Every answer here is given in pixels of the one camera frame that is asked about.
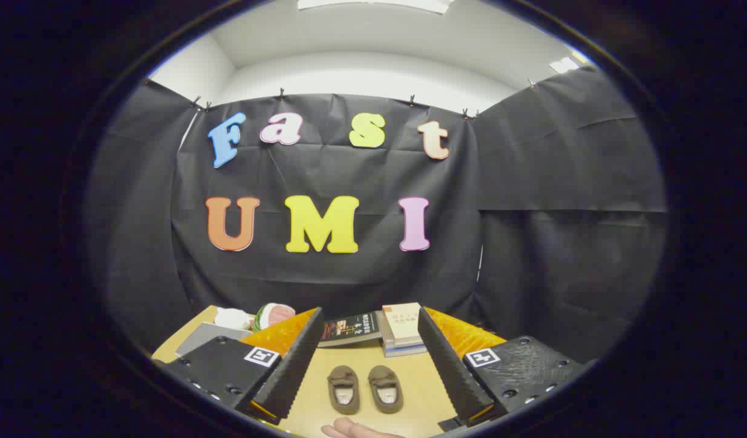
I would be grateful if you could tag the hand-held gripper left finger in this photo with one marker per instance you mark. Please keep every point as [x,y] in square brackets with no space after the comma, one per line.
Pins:
[294,365]

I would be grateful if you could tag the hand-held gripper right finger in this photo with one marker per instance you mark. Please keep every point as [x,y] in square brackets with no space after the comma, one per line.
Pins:
[449,365]

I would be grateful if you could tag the brown slipper shoe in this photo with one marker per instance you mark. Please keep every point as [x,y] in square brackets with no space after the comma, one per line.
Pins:
[385,388]
[343,389]

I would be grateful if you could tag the beige fabric storage box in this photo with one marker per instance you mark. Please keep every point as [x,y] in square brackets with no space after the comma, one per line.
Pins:
[210,338]

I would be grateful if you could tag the blue cover book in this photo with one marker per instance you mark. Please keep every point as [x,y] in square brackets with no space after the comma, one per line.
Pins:
[405,353]

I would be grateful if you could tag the watermelon slice plush toy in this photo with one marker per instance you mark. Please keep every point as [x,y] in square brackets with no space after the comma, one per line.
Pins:
[276,315]

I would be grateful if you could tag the black cover book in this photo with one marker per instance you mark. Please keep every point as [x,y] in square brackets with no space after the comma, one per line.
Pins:
[352,328]

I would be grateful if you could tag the white cover book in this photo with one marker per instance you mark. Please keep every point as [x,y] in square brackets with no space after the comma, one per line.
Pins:
[383,331]

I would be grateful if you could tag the white plush toy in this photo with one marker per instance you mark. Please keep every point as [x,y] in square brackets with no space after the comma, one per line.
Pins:
[232,318]

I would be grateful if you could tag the black backdrop cloth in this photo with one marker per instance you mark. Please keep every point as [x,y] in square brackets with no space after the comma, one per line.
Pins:
[531,231]

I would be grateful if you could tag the small ceiling light panel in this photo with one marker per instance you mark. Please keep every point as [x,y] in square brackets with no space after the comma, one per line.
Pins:
[564,64]

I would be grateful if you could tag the long ceiling light panel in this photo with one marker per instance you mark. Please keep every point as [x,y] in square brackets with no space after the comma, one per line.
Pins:
[373,4]

